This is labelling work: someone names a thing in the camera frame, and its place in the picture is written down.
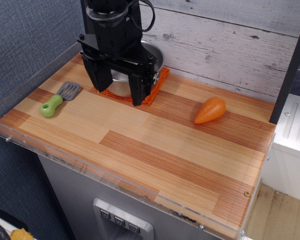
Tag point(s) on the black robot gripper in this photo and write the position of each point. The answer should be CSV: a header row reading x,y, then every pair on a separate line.
x,y
116,45

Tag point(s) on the orange toy carrot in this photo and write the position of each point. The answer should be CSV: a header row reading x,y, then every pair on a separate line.
x,y
212,109

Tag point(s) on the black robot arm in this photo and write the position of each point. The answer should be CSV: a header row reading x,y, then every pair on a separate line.
x,y
107,6

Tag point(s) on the orange folded cloth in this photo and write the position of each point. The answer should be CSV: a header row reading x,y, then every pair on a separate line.
x,y
150,98

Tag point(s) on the clear acrylic table guard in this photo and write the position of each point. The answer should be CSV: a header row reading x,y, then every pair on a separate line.
x,y
205,175

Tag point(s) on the grey toy fridge cabinet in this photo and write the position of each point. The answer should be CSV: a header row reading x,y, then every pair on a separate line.
x,y
76,194

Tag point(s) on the silver dispenser button panel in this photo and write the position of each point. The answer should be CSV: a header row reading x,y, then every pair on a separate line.
x,y
122,221

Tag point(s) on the yellow tape object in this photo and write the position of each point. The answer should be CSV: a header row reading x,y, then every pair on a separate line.
x,y
21,234

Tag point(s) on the white ribbed box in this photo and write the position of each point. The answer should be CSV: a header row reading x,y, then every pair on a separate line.
x,y
281,169

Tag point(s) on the green handled grey spatula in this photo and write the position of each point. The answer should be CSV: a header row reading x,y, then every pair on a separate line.
x,y
66,92

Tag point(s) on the black left vertical post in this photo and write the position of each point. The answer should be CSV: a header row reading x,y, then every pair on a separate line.
x,y
84,15

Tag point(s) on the black vertical post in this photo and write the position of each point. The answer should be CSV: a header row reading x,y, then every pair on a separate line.
x,y
286,84
84,15

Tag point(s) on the black right vertical post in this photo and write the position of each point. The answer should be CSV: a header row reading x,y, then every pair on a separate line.
x,y
286,84

